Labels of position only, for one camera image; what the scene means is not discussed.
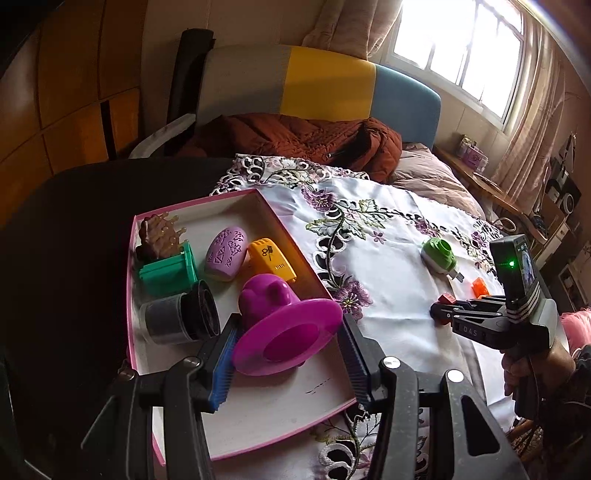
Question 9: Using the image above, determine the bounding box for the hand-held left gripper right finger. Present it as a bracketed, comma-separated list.
[339, 314, 532, 480]

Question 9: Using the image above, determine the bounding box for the brown spiky hair brush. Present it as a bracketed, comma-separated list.
[135, 213, 190, 261]

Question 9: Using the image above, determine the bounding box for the magenta hat-shaped plastic toy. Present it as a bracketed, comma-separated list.
[232, 273, 344, 377]

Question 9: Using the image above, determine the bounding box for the pale pink quilt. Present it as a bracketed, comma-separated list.
[392, 142, 486, 219]

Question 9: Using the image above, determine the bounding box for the green plug-in device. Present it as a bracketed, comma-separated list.
[421, 237, 465, 282]

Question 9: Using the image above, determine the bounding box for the pink-edged shallow box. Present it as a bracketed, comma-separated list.
[126, 188, 359, 467]

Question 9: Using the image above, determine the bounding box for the person's right forearm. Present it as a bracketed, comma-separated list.
[538, 344, 591, 467]

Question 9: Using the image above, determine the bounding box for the white embroidered floral tablecloth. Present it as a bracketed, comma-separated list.
[210, 154, 514, 480]

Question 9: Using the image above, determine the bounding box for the black speaker set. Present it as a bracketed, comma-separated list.
[544, 133, 583, 219]

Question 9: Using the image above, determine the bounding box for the grey yellow blue headboard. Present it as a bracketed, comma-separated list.
[196, 44, 443, 152]

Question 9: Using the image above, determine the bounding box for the black cloth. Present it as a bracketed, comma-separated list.
[0, 157, 234, 480]

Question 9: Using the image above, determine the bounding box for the orange wooden wardrobe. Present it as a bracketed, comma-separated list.
[0, 0, 145, 210]

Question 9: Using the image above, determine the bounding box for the wooden side desk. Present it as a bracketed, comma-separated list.
[434, 145, 570, 260]

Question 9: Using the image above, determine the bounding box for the person's right hand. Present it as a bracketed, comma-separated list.
[502, 340, 578, 403]

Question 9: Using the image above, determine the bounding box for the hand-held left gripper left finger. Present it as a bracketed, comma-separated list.
[81, 313, 245, 480]

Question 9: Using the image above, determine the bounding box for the pink fluffy cushion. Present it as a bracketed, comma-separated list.
[560, 308, 591, 357]

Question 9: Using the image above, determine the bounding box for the beige patterned curtain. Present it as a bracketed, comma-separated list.
[488, 18, 591, 224]

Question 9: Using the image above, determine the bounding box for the purple box on desk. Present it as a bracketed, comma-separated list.
[457, 135, 491, 175]

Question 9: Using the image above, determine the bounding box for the orange plastic device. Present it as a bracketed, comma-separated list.
[247, 237, 297, 283]

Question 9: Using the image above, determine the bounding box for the black chair back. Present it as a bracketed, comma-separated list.
[165, 28, 217, 158]

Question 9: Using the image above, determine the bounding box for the grey jar with black lid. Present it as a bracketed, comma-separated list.
[139, 279, 221, 346]

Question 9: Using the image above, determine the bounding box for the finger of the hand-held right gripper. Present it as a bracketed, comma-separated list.
[430, 302, 503, 328]
[455, 296, 507, 309]

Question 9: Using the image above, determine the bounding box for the window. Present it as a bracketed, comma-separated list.
[383, 0, 528, 129]

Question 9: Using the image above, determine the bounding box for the teal plastic holder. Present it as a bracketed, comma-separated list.
[139, 241, 199, 298]

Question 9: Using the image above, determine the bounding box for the rust brown quilted jacket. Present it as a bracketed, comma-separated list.
[178, 113, 403, 184]

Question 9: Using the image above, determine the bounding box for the purple oval plastic shell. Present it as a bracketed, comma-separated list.
[204, 224, 249, 282]

